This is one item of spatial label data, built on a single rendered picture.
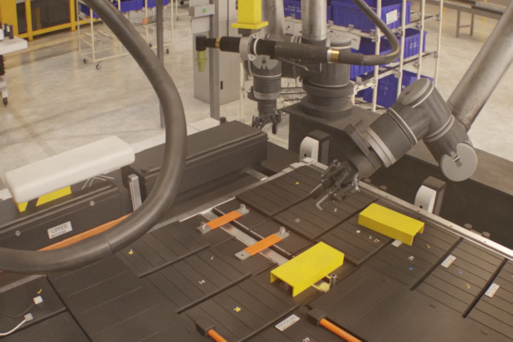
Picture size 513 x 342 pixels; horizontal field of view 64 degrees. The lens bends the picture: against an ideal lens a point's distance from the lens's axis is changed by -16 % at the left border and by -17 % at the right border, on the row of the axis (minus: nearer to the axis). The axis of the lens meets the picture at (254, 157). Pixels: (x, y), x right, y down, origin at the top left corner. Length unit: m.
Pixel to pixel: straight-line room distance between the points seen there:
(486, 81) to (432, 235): 0.44
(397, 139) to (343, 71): 1.06
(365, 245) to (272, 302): 0.30
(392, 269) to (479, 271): 0.23
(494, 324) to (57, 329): 0.89
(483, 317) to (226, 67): 4.25
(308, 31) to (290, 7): 1.98
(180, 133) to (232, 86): 4.41
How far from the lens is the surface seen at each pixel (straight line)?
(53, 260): 0.56
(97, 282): 1.04
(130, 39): 0.69
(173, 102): 0.65
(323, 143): 1.68
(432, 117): 1.12
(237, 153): 1.39
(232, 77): 4.99
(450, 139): 1.15
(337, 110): 2.14
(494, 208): 1.83
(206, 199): 1.33
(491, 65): 1.29
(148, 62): 0.68
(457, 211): 1.90
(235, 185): 1.39
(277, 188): 1.35
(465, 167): 1.19
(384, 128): 1.10
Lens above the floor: 1.66
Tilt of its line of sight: 26 degrees down
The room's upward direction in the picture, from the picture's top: straight up
